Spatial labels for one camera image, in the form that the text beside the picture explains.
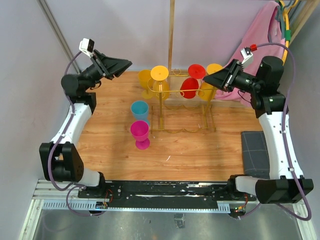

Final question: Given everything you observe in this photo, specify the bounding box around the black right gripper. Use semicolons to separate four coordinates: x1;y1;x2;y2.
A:
203;59;262;94

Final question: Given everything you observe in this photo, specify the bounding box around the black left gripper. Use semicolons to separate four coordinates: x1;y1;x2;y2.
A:
80;49;133;92

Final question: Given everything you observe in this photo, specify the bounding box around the yellow plastic wine glass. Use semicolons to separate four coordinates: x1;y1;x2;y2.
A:
198;63;223;101

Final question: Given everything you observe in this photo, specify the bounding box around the red plastic wine glass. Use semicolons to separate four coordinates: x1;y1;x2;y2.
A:
179;64;206;99

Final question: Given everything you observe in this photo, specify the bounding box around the blue plastic wine glass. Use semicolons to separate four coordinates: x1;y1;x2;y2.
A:
130;100;150;125

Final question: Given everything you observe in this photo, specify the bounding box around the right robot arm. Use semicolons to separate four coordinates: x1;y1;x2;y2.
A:
203;56;314;204

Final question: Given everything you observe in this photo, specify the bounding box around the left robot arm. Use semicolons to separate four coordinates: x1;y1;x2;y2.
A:
39;50;132;198

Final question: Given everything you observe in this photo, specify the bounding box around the hanging yellow wine glass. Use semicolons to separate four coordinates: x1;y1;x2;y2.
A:
150;65;170;101

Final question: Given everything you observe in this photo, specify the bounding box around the magenta plastic wine glass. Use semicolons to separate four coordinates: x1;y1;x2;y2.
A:
130;120;150;150

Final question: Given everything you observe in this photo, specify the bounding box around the pink cloth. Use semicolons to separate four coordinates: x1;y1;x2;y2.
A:
214;1;285;107

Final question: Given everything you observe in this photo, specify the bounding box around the yellow hanger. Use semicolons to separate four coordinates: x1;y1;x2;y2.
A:
277;0;300;66

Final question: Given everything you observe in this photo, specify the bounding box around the wooden pole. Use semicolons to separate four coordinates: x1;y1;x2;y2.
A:
167;0;175;85

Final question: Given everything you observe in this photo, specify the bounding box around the dark grey mat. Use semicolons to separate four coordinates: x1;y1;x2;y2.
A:
241;131;270;180

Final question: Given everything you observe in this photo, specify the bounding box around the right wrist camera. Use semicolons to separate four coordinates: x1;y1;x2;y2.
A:
240;44;258;69

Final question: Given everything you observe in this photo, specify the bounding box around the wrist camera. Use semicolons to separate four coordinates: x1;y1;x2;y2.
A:
240;44;258;69
78;38;95;57

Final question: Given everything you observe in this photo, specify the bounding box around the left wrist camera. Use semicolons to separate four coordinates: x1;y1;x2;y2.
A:
78;38;95;57

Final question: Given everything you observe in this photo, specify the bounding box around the gold wire glass rack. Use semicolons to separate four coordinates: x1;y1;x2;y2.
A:
150;69;217;134

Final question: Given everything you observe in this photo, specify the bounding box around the wooden rack frame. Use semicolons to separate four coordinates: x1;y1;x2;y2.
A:
288;0;320;46

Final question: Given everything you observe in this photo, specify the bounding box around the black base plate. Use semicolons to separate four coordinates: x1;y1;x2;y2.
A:
77;180;256;212

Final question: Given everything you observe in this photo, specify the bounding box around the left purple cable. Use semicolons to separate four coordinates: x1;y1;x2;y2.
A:
47;51;111;217

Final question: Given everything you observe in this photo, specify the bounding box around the purple cable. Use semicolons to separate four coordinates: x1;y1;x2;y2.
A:
47;51;111;217
234;42;313;221

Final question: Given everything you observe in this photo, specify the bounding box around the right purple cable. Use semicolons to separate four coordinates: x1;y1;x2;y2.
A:
234;42;313;221

